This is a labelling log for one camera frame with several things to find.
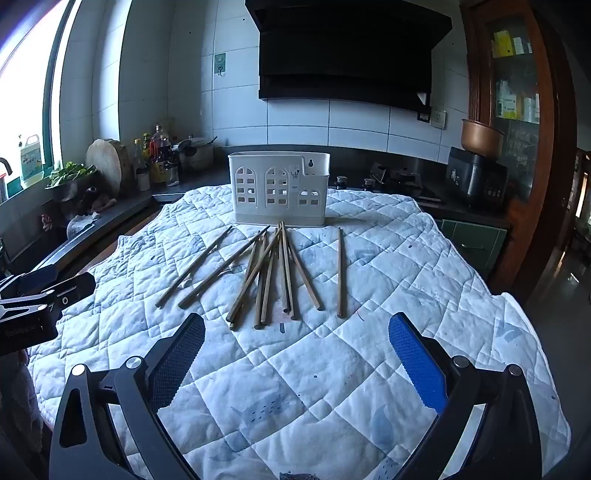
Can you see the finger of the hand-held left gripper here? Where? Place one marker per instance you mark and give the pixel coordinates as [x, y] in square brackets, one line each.
[37, 276]
[69, 287]

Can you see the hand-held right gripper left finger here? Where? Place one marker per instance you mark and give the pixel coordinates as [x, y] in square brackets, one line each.
[180, 355]

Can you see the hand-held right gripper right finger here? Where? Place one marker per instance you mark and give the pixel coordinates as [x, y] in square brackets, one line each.
[415, 360]

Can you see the pile of wooden chopsticks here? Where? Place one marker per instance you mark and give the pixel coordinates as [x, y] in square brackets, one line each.
[282, 249]

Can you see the white plastic utensil holder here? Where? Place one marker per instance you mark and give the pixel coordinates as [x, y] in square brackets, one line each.
[277, 218]

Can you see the grey dish rag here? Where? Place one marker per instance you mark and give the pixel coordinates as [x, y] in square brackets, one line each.
[78, 226]

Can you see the ginger root pieces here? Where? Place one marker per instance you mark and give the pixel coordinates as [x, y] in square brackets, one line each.
[104, 203]

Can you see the white quilted blanket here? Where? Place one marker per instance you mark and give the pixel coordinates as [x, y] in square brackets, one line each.
[323, 369]

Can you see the green leafy vegetables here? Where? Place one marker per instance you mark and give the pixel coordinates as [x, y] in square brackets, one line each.
[69, 173]

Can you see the dark faucet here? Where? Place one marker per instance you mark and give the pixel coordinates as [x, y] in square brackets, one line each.
[4, 168]

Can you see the white detergent bottle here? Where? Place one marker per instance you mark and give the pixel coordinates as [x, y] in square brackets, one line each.
[31, 159]

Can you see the green cabinet front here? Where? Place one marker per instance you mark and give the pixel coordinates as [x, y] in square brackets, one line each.
[471, 244]

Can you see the small white jar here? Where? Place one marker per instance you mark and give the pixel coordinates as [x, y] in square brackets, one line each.
[143, 182]

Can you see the round wooden cutting board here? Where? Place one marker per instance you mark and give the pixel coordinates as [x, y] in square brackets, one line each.
[105, 161]

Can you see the yellow cap glass bottle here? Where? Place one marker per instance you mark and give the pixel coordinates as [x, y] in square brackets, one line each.
[146, 145]
[137, 157]

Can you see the small clear bottle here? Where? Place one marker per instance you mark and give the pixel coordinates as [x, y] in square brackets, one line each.
[171, 173]

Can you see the black gas stove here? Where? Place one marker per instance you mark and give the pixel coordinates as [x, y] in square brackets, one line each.
[397, 177]

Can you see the bright window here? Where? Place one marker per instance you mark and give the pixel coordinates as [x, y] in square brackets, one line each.
[23, 92]

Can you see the steel cooking pot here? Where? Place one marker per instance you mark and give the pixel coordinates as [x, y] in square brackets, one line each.
[198, 154]

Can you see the black rice cooker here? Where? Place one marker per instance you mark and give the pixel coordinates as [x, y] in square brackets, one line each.
[475, 180]

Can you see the copper inner pot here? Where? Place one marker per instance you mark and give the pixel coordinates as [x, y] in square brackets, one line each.
[482, 136]

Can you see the wooden glass-door cabinet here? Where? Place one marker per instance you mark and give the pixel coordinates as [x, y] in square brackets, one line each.
[548, 138]

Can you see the white green box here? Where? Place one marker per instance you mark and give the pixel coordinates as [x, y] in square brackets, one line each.
[508, 104]

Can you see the black range hood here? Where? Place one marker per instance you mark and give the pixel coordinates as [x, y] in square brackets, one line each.
[346, 46]

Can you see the yellow box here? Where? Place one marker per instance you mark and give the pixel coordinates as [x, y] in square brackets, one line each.
[503, 44]

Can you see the white wall outlet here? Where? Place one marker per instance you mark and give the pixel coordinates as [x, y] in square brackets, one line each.
[437, 118]

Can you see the black wall switch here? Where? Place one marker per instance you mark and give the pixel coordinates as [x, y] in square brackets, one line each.
[422, 115]

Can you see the green wall hook sticker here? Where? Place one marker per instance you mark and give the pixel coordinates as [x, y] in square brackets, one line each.
[219, 62]

